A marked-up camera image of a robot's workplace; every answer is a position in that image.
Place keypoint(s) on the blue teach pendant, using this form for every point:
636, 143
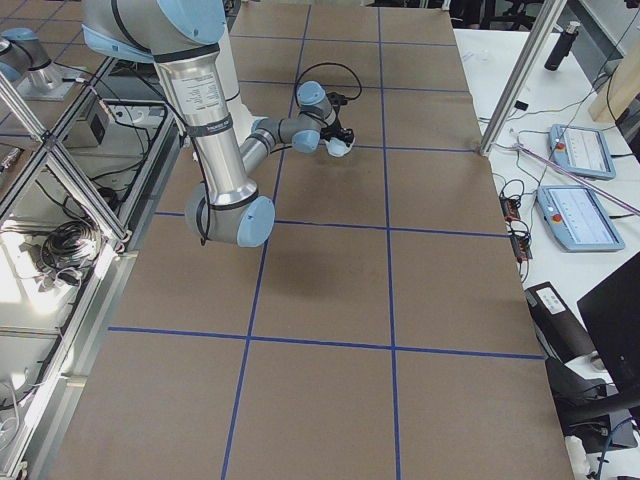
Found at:
581, 151
577, 220

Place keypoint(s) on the black computer monitor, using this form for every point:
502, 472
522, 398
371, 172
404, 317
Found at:
610, 312

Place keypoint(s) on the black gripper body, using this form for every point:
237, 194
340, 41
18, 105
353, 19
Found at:
334, 131

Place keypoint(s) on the light blue plastic cup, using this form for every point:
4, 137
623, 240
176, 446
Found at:
337, 148

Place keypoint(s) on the near blue teach pendant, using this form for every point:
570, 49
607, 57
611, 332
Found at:
577, 220

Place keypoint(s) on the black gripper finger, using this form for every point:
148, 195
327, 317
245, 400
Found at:
348, 138

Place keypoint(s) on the grey power supply box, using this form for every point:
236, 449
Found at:
89, 128

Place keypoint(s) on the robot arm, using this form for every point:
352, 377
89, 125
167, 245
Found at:
187, 42

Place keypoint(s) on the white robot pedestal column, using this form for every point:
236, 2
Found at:
241, 116

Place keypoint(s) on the reacher grabber stick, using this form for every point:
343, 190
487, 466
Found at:
563, 171

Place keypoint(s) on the aluminium frame post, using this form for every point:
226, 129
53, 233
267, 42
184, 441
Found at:
537, 37

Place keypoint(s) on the far blue teach pendant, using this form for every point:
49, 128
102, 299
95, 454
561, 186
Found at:
581, 151

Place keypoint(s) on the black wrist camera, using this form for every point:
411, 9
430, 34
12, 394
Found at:
337, 100

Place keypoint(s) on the black bottle on desk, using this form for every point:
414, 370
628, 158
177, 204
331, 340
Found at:
561, 48

